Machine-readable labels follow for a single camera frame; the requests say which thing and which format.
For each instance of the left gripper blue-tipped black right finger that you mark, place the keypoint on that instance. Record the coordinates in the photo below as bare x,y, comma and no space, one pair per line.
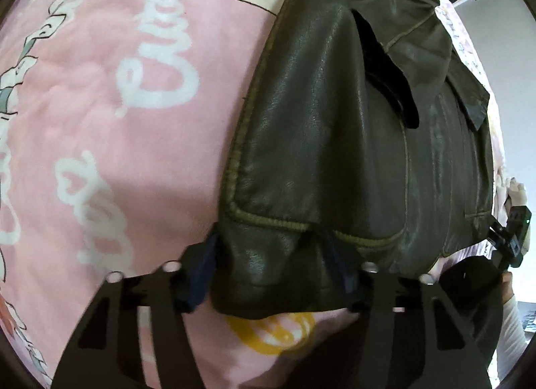
411,332

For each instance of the white sleeved right forearm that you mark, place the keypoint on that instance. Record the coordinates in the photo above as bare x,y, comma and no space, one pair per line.
512,342

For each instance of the person's right hand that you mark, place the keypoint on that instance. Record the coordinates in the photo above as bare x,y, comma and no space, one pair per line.
516,195

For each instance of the black leather jacket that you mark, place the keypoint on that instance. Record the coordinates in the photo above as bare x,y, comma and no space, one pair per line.
363,138

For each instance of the pink printed blanket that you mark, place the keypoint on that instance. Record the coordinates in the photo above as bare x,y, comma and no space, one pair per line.
117,121

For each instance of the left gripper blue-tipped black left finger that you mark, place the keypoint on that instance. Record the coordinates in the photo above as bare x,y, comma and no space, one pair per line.
104,350

